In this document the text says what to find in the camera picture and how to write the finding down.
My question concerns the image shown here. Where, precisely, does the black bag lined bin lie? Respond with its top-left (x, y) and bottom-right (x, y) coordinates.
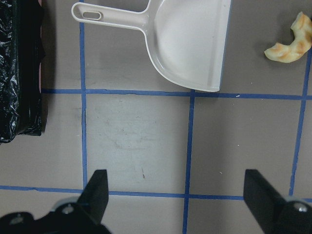
top-left (0, 0), bottom-right (45, 144)

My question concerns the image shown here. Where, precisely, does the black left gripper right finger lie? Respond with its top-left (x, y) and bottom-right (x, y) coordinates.
top-left (243, 169), bottom-right (290, 234)

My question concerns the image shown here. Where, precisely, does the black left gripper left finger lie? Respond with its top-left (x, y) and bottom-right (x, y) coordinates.
top-left (77, 170), bottom-right (108, 224)

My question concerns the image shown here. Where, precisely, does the beige plastic dustpan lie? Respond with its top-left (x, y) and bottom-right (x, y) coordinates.
top-left (71, 0), bottom-right (231, 92)

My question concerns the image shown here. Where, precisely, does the toy croissant piece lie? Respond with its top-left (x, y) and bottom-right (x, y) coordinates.
top-left (264, 12), bottom-right (312, 63)

